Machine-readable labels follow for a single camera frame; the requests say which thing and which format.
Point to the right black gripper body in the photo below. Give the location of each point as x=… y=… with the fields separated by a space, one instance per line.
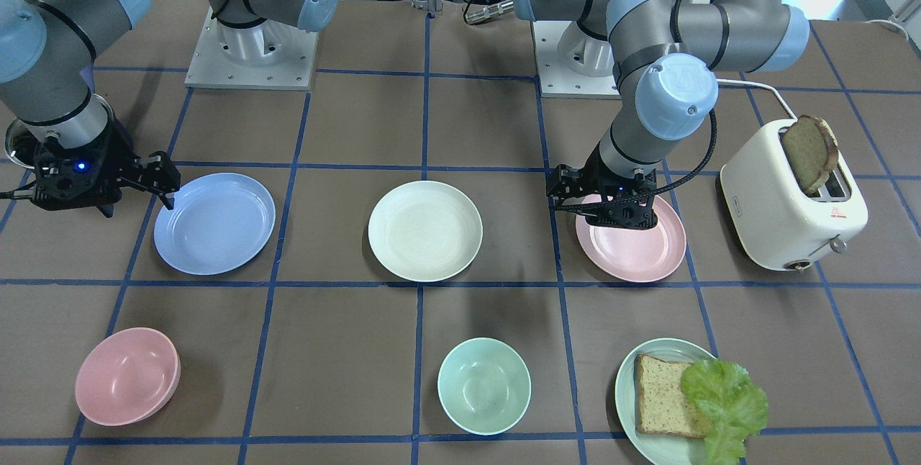
x=117 y=156

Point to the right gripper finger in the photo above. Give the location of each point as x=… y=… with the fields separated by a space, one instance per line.
x=168 y=199

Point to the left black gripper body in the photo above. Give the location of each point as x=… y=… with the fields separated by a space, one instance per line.
x=566 y=183

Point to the blue plate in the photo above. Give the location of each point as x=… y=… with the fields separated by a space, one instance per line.
x=218 y=223

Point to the pink plate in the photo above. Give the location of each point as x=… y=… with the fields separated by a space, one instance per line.
x=635 y=255

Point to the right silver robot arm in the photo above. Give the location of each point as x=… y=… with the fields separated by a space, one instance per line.
x=49 y=47

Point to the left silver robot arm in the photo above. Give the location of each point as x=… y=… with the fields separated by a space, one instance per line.
x=666 y=54

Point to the dark blue pot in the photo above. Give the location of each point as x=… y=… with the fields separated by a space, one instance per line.
x=69 y=138

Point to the white toaster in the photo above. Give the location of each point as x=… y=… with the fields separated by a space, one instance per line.
x=779 y=226

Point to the pink bowl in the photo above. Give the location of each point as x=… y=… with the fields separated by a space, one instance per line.
x=128 y=377

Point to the white plate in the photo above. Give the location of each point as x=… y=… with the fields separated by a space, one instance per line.
x=425 y=231

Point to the bread slice in toaster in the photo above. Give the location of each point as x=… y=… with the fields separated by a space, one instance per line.
x=812 y=151

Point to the bread slice on plate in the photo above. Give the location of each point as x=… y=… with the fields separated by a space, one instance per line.
x=663 y=409

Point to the green bowl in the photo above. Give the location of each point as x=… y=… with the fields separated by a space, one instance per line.
x=484 y=386

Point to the green lettuce leaf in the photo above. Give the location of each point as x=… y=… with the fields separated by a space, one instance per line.
x=737 y=408

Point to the green plate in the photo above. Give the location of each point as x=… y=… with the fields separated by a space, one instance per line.
x=658 y=449

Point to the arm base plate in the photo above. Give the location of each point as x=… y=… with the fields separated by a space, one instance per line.
x=268 y=56
x=572 y=64

